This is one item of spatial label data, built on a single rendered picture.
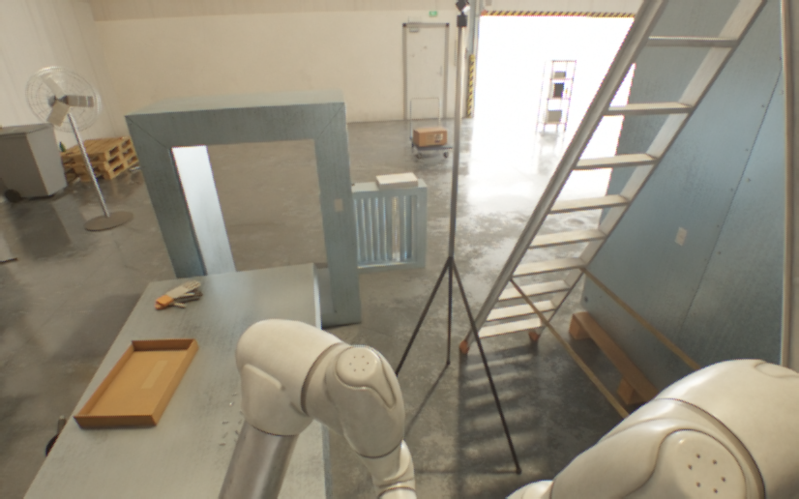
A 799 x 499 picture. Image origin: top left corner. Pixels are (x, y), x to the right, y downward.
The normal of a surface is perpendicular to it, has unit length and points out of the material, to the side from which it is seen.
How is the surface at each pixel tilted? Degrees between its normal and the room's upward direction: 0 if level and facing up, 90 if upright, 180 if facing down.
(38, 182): 95
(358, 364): 13
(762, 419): 17
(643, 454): 53
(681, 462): 25
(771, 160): 90
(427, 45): 90
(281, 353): 33
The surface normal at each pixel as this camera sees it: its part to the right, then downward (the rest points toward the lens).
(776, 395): 0.10, -0.80
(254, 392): -0.50, -0.15
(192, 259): 0.15, 0.47
